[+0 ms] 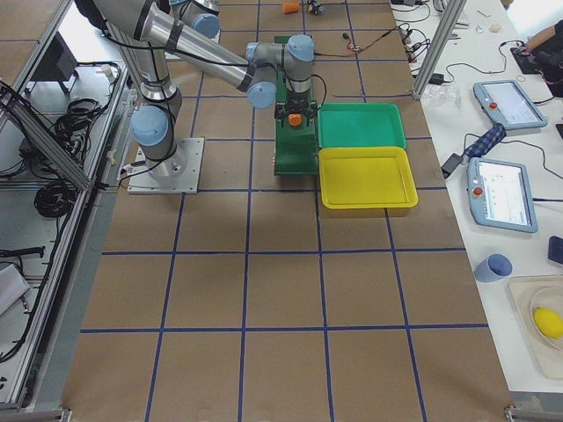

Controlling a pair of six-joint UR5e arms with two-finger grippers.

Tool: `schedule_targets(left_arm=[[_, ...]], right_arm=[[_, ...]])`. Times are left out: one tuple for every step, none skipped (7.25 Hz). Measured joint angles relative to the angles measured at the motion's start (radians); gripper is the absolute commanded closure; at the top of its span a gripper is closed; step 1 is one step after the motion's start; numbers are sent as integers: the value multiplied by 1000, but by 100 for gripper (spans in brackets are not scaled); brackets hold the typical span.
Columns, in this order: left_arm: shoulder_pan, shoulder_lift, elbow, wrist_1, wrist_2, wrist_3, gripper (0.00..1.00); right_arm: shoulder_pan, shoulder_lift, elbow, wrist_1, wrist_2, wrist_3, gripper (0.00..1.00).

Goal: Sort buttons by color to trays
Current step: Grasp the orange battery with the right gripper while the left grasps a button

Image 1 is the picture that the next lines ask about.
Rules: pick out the green conveyor belt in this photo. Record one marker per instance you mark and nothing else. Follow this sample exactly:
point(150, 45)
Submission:
point(296, 148)

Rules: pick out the aluminium frame post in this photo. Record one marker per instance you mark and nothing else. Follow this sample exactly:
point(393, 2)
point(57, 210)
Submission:
point(450, 12)

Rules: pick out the orange cylinder labelled 4680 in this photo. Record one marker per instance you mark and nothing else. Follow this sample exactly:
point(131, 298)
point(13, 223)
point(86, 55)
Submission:
point(295, 119)

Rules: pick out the yellow lemon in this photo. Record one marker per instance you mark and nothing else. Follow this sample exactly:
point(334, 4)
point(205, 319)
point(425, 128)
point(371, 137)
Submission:
point(548, 322)

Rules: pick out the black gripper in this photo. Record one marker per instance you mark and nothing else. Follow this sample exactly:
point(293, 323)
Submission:
point(296, 106)

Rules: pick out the small controller circuit board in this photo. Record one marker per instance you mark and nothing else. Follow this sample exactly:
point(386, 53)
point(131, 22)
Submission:
point(354, 48)

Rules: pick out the plain orange cylinder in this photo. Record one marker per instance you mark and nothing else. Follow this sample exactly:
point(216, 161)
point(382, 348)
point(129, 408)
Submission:
point(290, 7)

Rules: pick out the blue cup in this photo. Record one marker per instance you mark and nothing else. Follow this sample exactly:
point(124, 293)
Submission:
point(493, 268)

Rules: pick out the blue plaid umbrella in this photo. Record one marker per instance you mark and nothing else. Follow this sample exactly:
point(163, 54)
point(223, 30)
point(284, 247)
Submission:
point(486, 142)

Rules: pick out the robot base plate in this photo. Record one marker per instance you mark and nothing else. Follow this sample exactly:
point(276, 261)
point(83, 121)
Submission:
point(178, 174)

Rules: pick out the green tray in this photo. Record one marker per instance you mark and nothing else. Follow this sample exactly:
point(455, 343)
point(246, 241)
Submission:
point(360, 125)

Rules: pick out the yellow tray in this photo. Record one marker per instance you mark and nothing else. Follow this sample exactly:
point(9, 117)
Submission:
point(366, 178)

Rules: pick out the black power adapter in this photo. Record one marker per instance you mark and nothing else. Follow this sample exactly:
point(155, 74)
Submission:
point(450, 165)

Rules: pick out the clear plastic container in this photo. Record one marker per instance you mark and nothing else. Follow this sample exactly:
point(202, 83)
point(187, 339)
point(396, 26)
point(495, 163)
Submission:
point(538, 303)

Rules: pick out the blue teach pendant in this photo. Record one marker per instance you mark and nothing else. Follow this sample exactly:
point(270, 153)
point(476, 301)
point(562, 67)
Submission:
point(500, 196)
point(505, 102)

